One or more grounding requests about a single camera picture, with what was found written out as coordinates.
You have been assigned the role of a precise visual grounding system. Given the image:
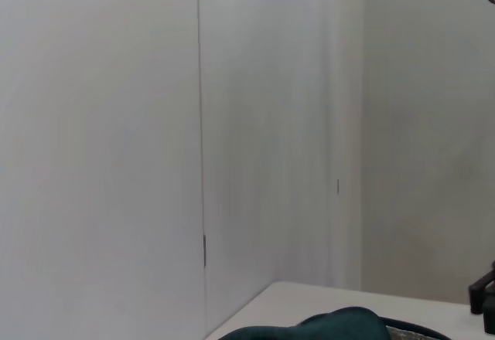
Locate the dark teal lunch bag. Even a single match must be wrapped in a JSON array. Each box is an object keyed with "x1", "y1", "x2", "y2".
[{"x1": 218, "y1": 305, "x2": 452, "y2": 340}]

